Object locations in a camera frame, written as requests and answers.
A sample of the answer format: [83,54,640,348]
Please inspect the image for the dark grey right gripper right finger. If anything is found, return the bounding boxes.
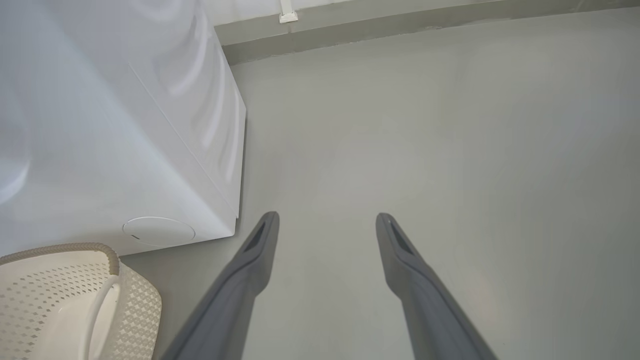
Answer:
[375,212,499,360]

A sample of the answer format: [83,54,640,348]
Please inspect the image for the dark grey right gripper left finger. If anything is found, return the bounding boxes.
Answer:
[160,211,280,360]

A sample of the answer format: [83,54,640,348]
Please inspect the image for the white front-load washing machine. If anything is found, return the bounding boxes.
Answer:
[0,0,247,258]

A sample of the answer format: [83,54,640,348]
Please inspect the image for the round white filter cover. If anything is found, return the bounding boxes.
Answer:
[122,216,196,247]

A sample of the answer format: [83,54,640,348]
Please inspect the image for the cream perforated laundry basket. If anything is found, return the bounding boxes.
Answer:
[0,243,163,360]

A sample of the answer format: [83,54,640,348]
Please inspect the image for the white wall conduit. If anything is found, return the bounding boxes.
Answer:
[278,0,300,24]

